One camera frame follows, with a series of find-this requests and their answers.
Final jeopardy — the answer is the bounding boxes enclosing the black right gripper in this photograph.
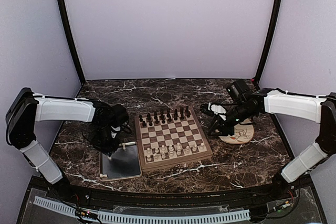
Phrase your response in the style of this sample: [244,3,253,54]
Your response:
[207,101,255,136]

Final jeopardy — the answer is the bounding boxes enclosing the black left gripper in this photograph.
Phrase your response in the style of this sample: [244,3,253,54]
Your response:
[90,124,121,156]

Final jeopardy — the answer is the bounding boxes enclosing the white chess king piece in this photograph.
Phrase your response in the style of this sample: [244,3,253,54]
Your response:
[176,143,182,156]

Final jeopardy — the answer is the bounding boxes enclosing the white chess knight piece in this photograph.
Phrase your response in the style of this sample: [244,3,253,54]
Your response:
[153,148,160,161]

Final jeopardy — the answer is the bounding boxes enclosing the white chess queen piece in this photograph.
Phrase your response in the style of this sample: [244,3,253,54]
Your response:
[169,145,175,158]

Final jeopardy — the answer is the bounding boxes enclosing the white chess pawn piece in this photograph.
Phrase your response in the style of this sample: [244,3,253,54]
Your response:
[161,145,166,159]

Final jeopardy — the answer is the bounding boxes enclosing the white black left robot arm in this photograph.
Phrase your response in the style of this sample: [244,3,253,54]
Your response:
[5,87,129,201]

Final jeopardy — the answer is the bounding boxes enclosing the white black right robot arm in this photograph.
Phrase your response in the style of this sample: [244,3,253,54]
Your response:
[200,80,335,200]

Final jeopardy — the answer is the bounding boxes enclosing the white chess pieces in tray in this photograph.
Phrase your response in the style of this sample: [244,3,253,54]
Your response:
[99,143,127,181]

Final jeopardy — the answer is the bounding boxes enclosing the wooden chess board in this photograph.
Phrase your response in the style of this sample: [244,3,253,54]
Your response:
[134,106,213,172]

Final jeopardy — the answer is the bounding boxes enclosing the dark chess pieces row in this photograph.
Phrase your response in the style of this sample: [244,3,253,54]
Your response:
[135,106,195,127]

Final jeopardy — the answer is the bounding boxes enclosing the round bird pattern plate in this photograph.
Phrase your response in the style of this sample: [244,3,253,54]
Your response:
[219,119,255,145]

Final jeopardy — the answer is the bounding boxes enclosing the metal tray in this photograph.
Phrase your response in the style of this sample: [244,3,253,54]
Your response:
[99,142,142,182]

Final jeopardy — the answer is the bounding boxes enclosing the white perforated cable duct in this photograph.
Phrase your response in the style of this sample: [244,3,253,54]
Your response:
[33,196,250,223]

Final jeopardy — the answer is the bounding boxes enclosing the black front rail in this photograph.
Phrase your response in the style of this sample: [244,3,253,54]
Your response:
[26,175,313,209]

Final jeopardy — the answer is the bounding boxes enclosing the black right frame post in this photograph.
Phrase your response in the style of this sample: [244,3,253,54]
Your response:
[254,0,281,85]

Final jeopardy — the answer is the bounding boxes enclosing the black frame post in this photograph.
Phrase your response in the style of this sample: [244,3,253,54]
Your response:
[57,0,86,85]
[254,0,281,85]

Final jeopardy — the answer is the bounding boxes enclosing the black left frame post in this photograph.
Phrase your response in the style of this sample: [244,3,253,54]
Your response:
[57,0,86,85]

